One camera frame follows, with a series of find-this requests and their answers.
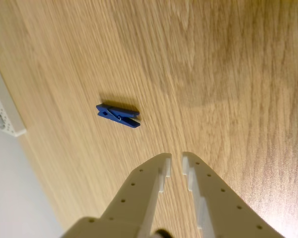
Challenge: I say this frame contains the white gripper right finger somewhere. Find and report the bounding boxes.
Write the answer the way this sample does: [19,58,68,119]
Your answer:
[181,151,286,238]

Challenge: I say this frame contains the blue clothes peg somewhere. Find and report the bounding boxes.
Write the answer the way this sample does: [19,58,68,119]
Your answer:
[95,103,141,130]

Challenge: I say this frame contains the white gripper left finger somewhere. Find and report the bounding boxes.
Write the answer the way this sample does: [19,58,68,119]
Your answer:
[62,152,172,238]

